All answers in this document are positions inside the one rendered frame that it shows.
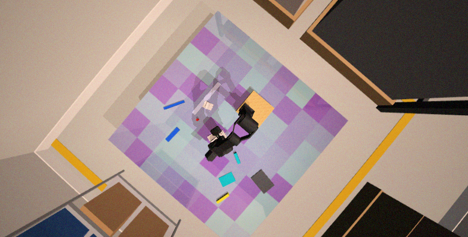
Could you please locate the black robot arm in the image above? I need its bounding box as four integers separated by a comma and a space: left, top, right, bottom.
205, 103, 259, 162

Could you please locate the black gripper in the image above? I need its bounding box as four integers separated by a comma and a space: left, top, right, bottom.
210, 126, 233, 154

